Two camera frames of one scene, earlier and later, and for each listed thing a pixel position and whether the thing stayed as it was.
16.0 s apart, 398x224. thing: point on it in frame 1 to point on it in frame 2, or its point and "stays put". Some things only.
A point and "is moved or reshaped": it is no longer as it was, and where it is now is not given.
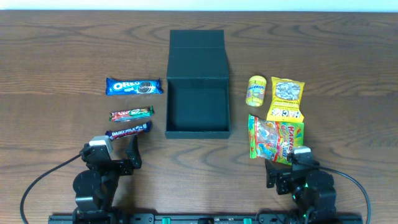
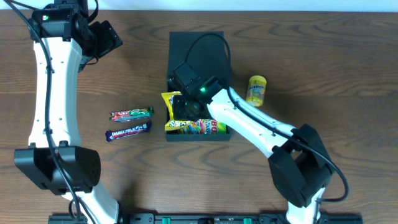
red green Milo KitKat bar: (131, 114) stays put
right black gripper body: (285, 175) to (181, 107)
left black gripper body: (116, 166) to (109, 37)
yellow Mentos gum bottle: (255, 91) stays put
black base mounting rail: (204, 219) stays put
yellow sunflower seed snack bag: (286, 105) to (173, 124)
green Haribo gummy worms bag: (274, 140) is moved or reshaped
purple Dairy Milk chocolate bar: (145, 127) stays put
